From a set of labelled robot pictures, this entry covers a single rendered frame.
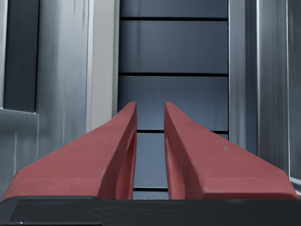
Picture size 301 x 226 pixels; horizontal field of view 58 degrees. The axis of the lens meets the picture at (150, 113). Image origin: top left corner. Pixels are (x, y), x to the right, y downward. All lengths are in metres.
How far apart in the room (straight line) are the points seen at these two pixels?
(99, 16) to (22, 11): 0.09
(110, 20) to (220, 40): 0.08
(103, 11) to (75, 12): 0.10
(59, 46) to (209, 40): 0.13
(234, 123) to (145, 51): 0.08
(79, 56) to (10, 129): 0.09
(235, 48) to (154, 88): 0.06
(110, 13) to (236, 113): 0.10
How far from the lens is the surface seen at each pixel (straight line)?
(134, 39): 0.19
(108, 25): 0.16
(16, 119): 0.26
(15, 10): 0.23
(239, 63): 0.20
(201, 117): 0.18
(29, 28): 0.25
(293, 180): 0.22
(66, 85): 0.25
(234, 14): 0.21
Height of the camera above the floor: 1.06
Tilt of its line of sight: 86 degrees down
